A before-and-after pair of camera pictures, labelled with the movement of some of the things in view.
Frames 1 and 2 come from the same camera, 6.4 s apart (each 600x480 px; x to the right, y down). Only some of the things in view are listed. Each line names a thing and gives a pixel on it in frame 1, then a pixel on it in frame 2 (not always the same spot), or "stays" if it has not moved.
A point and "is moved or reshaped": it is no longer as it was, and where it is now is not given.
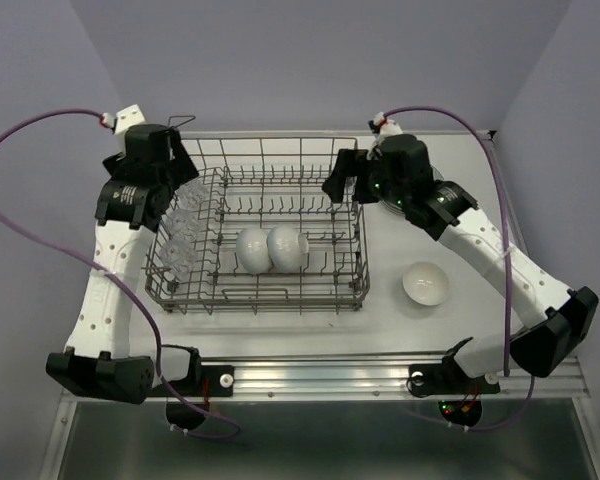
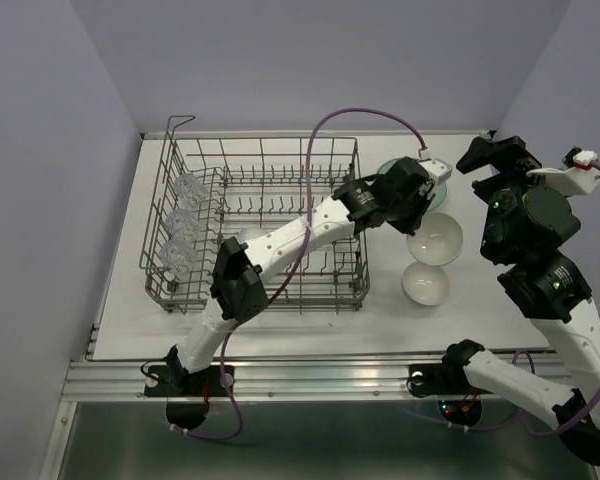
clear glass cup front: x=180 y=257 stays
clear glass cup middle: x=182 y=225 stays
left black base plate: x=206 y=381 stays
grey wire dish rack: x=255 y=233 stays
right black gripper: x=349 y=162 to x=506 y=154
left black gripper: x=183 y=167 to x=422 y=195
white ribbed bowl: x=425 y=283 stays
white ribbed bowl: x=286 y=248 is moved or reshaped
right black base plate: x=446 y=379 stays
